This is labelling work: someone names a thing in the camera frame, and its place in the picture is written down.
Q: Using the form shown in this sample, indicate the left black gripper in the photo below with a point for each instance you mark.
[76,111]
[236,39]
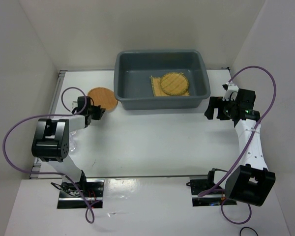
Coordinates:
[99,112]

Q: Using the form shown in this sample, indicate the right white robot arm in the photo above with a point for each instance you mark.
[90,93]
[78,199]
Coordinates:
[251,181]

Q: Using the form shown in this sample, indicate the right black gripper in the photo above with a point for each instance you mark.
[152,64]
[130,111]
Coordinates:
[214,102]

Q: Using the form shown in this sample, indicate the square bamboo mat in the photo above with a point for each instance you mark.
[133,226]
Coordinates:
[156,88]

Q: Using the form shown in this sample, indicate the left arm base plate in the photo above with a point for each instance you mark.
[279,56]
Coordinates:
[70,198]

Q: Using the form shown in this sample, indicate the grey plastic bin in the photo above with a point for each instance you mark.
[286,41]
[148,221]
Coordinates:
[135,69]

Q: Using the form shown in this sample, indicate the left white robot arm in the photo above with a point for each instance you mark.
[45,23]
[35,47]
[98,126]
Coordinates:
[51,141]

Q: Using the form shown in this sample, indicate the orange round woven coaster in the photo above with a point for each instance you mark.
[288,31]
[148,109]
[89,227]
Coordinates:
[103,97]

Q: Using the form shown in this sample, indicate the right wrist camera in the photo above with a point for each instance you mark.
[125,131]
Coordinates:
[231,91]

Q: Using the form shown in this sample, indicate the yellow round woven coaster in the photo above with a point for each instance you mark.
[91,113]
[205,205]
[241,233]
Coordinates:
[174,84]

